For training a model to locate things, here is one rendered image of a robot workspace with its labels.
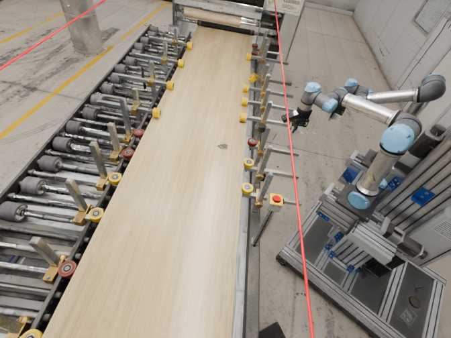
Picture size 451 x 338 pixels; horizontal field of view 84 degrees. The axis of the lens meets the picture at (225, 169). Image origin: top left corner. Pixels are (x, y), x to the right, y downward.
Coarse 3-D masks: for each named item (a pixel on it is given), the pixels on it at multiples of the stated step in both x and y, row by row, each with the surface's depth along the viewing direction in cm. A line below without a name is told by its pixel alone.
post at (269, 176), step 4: (268, 172) 155; (272, 172) 155; (268, 176) 155; (272, 176) 155; (264, 180) 161; (268, 180) 158; (264, 184) 161; (268, 184) 161; (264, 188) 164; (260, 192) 168; (264, 192) 167; (260, 196) 171; (260, 200) 174; (256, 208) 182
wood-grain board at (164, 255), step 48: (192, 48) 308; (240, 48) 327; (192, 96) 239; (240, 96) 251; (144, 144) 188; (192, 144) 195; (240, 144) 203; (144, 192) 160; (192, 192) 165; (240, 192) 171; (96, 240) 136; (144, 240) 139; (192, 240) 143; (96, 288) 120; (144, 288) 123; (192, 288) 126; (48, 336) 106; (96, 336) 108; (144, 336) 111; (192, 336) 113
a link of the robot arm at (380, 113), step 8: (344, 96) 136; (352, 96) 135; (344, 104) 137; (352, 104) 134; (360, 104) 131; (368, 104) 129; (376, 104) 128; (360, 112) 133; (368, 112) 129; (376, 112) 127; (384, 112) 125; (392, 112) 123; (400, 112) 121; (384, 120) 126; (392, 120) 122; (416, 120) 114
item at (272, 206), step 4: (268, 196) 134; (272, 196) 132; (280, 196) 132; (268, 200) 133; (272, 200) 130; (268, 204) 131; (272, 204) 129; (276, 204) 129; (280, 204) 129; (268, 208) 132; (272, 208) 131; (276, 208) 131; (280, 208) 131
